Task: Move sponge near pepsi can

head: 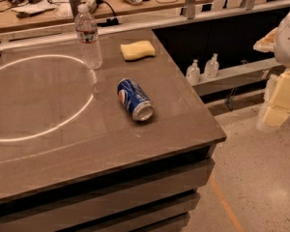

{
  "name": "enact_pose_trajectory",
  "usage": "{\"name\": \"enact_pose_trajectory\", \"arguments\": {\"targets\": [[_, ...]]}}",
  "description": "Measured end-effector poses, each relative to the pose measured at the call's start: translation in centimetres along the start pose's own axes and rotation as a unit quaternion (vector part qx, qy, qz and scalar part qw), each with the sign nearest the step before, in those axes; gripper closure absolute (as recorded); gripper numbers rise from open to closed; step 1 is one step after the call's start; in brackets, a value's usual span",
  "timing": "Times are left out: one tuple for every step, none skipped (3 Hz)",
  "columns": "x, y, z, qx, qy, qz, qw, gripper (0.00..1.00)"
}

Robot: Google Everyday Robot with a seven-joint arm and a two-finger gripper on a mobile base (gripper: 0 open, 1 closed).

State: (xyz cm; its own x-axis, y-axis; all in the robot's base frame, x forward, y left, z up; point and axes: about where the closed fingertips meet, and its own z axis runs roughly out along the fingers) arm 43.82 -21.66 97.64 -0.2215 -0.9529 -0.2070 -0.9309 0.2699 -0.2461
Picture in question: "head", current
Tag grey metal shelf rail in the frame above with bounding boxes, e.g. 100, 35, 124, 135
193, 58, 285, 96

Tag black scissors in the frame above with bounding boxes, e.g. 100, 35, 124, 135
16, 9, 51, 18

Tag grey drawer cabinet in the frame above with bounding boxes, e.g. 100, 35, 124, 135
0, 147, 215, 232

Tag yellow sponge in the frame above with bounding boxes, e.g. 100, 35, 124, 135
120, 41, 156, 61

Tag blue pepsi can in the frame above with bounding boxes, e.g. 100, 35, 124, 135
117, 78, 154, 122

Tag clear plastic water bottle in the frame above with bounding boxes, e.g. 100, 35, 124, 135
74, 4, 102, 70

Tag right hand sanitizer bottle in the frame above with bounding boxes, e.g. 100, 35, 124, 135
204, 53, 219, 78

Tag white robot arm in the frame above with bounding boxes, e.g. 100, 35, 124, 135
253, 12, 290, 132

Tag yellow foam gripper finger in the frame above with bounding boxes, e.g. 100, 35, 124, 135
253, 28, 277, 53
256, 70, 290, 132

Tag left hand sanitizer bottle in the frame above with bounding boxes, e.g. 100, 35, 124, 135
186, 59, 200, 85

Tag hand sanitizer bottle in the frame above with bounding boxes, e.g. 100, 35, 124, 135
204, 53, 219, 78
186, 59, 200, 85

